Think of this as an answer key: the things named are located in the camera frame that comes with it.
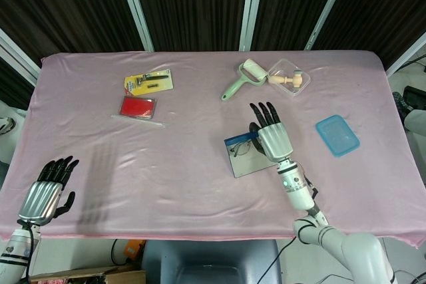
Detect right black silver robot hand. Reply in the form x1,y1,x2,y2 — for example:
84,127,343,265
248,101,294,162

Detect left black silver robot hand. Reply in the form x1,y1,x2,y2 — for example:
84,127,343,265
17,155,80,225

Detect wire-frame eyeglasses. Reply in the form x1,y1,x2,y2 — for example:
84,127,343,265
229,140,253,158

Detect dark blue glasses case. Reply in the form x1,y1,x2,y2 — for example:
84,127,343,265
223,130,277,178

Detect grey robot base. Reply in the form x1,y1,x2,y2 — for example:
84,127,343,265
141,239,284,284

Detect clear plastic container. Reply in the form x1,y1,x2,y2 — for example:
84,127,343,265
268,59,312,99

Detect beige wooden toy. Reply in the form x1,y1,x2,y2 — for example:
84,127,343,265
268,70,304,89

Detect blue plastic lid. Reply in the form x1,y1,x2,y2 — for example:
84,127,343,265
315,114,361,157

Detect green lint roller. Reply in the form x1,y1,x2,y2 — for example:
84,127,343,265
220,59,269,102

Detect white sneaker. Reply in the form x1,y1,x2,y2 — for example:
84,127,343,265
0,116,16,135

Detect cardboard box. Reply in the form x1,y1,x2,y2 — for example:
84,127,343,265
28,265,147,284

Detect pink tablecloth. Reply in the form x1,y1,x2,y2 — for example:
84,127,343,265
0,50,426,250

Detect orange object under table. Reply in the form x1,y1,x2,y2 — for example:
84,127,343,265
123,239,144,263

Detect yellow razor blister card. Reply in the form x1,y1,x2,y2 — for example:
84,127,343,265
124,68,175,97

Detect red ink pad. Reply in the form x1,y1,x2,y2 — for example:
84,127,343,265
118,96,157,120

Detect black equipment on floor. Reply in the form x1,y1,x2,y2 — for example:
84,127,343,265
392,86,426,132

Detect black cable under table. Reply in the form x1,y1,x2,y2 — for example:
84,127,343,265
110,239,126,265

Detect white metal frame post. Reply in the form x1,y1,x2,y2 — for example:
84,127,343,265
115,0,154,53
385,31,426,77
238,0,267,52
304,0,354,51
0,27,41,85

